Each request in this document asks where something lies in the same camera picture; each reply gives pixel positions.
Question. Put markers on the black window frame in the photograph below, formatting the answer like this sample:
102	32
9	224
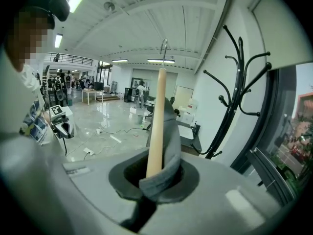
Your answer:
274	94

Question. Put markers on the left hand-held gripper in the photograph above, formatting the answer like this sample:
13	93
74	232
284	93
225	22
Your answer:
66	117

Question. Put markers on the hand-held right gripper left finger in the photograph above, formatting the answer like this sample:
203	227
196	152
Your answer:
122	180

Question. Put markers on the person's white printed shirt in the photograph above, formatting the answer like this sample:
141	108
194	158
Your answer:
31	111

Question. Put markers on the white table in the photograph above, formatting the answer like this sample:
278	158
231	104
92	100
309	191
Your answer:
92	91

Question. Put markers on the grey bucket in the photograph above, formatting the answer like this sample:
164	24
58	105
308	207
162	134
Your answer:
140	119

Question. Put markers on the white roller blind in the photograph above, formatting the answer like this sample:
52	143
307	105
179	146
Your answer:
281	33

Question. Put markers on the black coat rack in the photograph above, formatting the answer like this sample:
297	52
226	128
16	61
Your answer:
240	57

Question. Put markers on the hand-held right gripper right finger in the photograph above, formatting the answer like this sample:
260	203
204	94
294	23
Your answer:
192	180

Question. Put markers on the black balcony railing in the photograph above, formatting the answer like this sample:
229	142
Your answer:
71	59

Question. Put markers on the white water dispenser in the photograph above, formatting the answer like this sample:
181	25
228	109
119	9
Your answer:
193	105

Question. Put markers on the round ceiling fixture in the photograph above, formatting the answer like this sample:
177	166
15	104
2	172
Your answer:
109	6

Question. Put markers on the white panel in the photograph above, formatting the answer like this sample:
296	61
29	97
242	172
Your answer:
183	97

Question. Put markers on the dark wooden desk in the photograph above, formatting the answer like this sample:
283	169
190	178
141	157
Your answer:
195	143

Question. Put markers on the wooden clothes hanger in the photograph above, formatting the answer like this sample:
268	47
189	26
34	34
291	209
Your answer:
157	121

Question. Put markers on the person's left forearm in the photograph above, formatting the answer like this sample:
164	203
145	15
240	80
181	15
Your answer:
47	117

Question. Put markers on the grey robe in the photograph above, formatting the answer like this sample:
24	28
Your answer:
171	136

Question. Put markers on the person's head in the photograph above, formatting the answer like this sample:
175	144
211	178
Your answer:
29	40

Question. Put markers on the black cabinet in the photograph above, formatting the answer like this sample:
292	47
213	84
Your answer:
128	95

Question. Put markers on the black head-worn camera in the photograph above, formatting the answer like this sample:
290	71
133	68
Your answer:
58	5

